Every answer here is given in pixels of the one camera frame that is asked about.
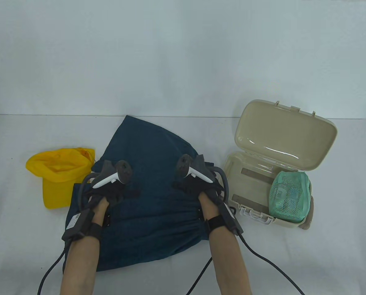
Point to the person's left hand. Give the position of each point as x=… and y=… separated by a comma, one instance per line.
x=115, y=192

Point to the person's right hand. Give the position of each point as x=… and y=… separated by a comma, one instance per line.
x=198, y=186

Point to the dark teal shorts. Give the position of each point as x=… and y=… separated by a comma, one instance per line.
x=158, y=215

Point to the yellow cap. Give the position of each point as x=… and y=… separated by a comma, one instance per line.
x=57, y=184

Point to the green mesh bag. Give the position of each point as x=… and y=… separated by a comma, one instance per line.
x=289, y=196

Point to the beige hard-shell suitcase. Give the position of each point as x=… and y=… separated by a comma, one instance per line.
x=278, y=135

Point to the person's left forearm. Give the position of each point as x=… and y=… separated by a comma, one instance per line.
x=81, y=264

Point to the person's right forearm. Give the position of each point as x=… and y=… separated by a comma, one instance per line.
x=226, y=261

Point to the grey left hand controller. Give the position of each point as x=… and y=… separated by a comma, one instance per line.
x=124, y=170

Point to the grey hand controller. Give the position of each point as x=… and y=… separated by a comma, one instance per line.
x=184, y=164
x=124, y=170

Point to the grey right hand controller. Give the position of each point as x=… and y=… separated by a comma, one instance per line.
x=184, y=164

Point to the black right wrist sensor box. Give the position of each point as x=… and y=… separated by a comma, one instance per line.
x=230, y=218

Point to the black wrist sensor box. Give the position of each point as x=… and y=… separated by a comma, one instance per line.
x=77, y=224
x=230, y=218

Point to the black left wrist sensor box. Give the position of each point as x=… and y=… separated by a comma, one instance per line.
x=77, y=224

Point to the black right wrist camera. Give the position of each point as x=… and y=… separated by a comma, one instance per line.
x=199, y=212

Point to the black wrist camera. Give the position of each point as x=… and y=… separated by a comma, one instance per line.
x=108, y=218
x=199, y=212

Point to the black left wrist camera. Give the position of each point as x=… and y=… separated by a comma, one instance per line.
x=108, y=218

